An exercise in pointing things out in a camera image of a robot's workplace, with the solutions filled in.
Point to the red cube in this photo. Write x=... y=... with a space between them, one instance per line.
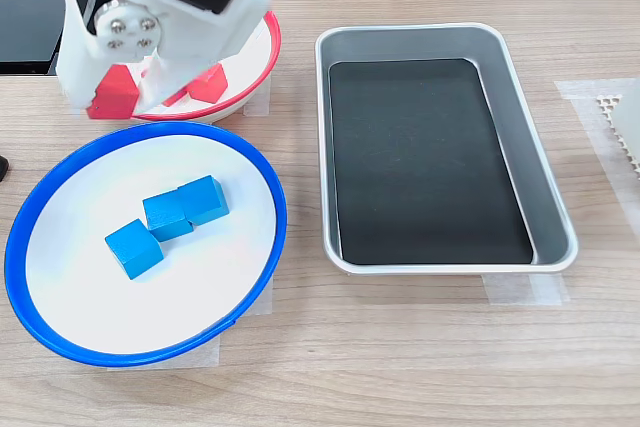
x=116 y=94
x=210 y=84
x=175 y=99

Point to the black flat panel device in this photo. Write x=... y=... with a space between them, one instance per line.
x=25 y=17

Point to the small black object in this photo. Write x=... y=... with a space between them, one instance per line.
x=3 y=169

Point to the red-rimmed white plate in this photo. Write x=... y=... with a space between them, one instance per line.
x=250 y=64

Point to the blue cube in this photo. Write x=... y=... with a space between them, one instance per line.
x=204 y=199
x=134 y=249
x=165 y=214

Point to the blue-rimmed white plate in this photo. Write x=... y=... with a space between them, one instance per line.
x=100 y=307

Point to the black tray mat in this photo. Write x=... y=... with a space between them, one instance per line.
x=425 y=162

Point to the steel tray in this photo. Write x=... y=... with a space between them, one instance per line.
x=545 y=207

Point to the pale perforated plate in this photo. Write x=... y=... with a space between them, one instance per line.
x=607 y=106

